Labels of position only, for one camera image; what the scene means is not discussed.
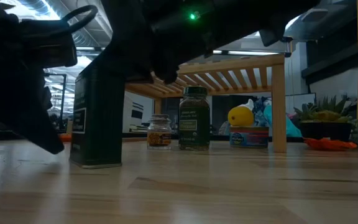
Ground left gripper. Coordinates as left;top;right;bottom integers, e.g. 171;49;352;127
0;5;78;156

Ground small clear glass spice jar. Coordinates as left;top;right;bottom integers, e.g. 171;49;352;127
147;114;173;151

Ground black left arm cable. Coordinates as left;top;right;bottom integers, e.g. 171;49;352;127
20;4;99;40

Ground green-lid glass spice jar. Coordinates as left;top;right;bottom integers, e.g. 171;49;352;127
178;86;211;152

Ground succulent plant in black pot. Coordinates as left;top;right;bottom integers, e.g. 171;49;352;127
293;95;357;142

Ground yellow lemon juice bottle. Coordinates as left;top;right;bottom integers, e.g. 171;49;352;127
227;98;255;128

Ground blue cloth pile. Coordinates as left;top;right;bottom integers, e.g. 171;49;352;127
253;96;272;127

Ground dark green tin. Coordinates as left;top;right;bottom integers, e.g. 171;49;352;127
69;63;126;170

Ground white storage bin stack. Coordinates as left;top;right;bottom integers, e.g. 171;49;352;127
122;93;154;133

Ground teal cloth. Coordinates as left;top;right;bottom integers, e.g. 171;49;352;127
263;104;303;139

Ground wooden slatted shelf rack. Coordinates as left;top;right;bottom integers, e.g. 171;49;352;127
124;53;287;154

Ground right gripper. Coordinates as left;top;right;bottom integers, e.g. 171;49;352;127
100;0;230;85

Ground black bar with light strips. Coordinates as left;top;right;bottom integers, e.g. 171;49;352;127
76;45;293;58

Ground blue and pink tuna can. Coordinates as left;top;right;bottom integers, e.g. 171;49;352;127
229;126;270;149

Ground black background frame stand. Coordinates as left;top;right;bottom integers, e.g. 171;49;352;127
44;73;68;131

